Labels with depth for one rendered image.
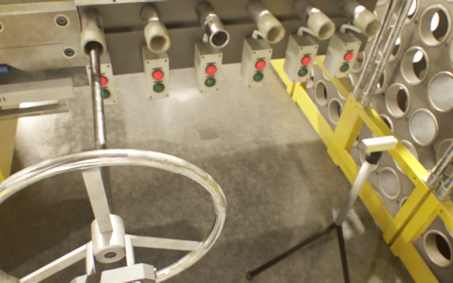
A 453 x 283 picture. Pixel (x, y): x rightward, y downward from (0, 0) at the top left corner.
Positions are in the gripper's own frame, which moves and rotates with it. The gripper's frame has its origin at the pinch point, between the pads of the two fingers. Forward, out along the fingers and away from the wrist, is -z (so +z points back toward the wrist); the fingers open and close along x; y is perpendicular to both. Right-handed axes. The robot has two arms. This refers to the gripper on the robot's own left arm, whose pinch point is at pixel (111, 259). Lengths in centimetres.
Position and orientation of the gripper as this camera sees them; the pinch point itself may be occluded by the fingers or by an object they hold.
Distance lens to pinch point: 60.6
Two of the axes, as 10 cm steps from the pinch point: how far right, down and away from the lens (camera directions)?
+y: -0.8, 7.1, 7.0
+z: 2.8, 6.9, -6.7
